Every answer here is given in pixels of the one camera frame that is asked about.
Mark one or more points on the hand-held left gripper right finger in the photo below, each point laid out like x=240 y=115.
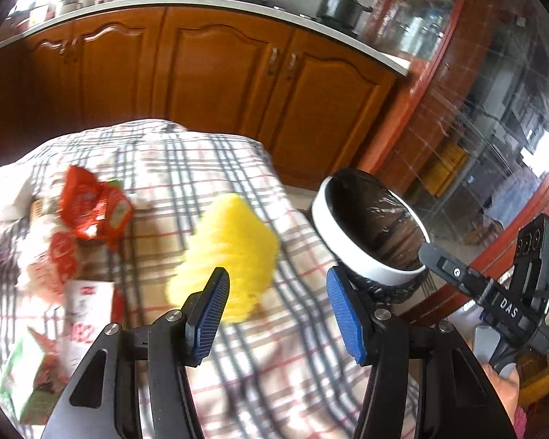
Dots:
x=347 y=315

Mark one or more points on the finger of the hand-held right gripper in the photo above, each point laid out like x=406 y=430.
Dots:
x=448 y=270

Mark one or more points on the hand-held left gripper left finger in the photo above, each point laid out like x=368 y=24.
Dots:
x=208 y=320

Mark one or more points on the white round trash bin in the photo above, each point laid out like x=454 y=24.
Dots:
x=347 y=256

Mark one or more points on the white red milk carton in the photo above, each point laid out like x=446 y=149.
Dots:
x=89 y=311

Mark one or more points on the white trash bin with black bag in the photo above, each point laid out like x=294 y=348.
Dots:
x=379 y=224

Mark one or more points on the person's right hand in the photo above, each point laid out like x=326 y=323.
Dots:
x=503 y=393

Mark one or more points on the plaid cloth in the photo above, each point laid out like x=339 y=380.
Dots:
x=219 y=164

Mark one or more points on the red white snack wrapper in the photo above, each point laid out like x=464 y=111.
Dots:
x=59 y=256

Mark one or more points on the wood framed glass door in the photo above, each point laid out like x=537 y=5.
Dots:
x=485 y=100

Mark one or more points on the green red snack packet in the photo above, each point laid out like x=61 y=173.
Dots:
x=32 y=375

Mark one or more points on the wooden cabinet door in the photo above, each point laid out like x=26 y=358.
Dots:
x=329 y=114
x=219 y=77
x=119 y=68

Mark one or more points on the metal cooking pot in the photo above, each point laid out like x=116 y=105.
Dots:
x=341 y=9

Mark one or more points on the wooden kitchen base cabinet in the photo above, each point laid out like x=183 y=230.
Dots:
x=41 y=77

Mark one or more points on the white kitchen countertop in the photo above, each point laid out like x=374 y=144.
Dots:
x=210 y=7

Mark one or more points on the metal kettle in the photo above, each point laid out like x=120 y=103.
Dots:
x=71 y=3

